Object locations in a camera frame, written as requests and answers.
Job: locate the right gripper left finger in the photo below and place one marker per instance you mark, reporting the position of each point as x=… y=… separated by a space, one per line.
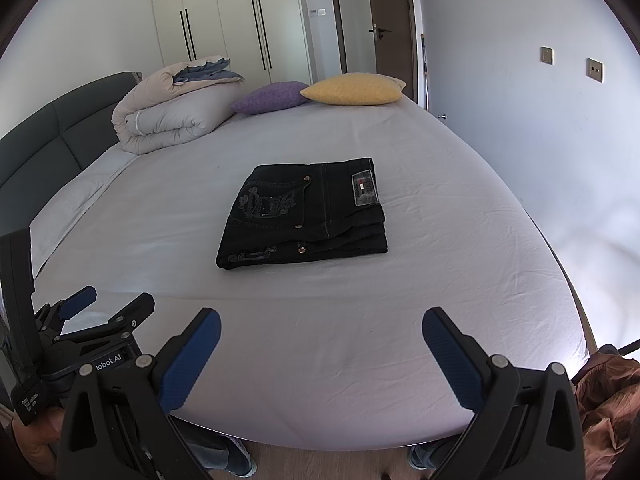
x=183 y=358

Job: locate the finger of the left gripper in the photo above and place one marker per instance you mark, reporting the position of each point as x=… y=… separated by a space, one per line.
x=130 y=316
x=71 y=306

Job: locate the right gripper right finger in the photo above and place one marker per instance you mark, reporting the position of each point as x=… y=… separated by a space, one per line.
x=459 y=357

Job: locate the black denim pants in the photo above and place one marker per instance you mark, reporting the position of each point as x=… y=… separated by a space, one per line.
x=288 y=213

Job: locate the brown clothing pile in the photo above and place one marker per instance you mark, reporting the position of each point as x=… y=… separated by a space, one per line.
x=607 y=396

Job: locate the person left hand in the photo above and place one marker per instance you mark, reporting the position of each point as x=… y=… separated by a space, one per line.
x=34 y=441

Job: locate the white pillow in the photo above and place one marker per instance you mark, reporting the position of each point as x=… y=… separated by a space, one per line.
x=62 y=212

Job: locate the left shoe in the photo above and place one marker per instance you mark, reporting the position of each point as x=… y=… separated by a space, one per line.
x=218 y=452

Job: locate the shoe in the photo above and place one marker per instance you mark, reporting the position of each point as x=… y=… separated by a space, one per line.
x=218 y=452
x=429 y=455

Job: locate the right shoe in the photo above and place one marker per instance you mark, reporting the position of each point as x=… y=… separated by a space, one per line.
x=429 y=455

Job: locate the dark grey headboard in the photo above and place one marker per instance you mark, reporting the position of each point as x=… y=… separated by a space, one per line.
x=42 y=154

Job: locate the white bed mattress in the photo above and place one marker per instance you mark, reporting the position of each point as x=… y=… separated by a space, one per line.
x=326 y=355

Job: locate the folded beige duvet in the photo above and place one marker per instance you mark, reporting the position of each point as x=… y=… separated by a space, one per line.
x=157 y=113

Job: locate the folded blue denim garment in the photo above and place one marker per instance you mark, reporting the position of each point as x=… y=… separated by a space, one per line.
x=210 y=70

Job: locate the purple cushion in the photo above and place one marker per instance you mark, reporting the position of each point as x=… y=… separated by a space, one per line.
x=272 y=97

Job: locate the yellow cushion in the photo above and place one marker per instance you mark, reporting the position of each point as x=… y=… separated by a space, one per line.
x=355 y=89

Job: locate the cream wardrobe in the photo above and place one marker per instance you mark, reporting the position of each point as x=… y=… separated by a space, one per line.
x=266 y=40

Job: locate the brown wooden door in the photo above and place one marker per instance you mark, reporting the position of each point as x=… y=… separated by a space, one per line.
x=394 y=35

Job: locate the wall switch plate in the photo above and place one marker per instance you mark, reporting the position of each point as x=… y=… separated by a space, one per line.
x=594 y=70
x=547 y=55

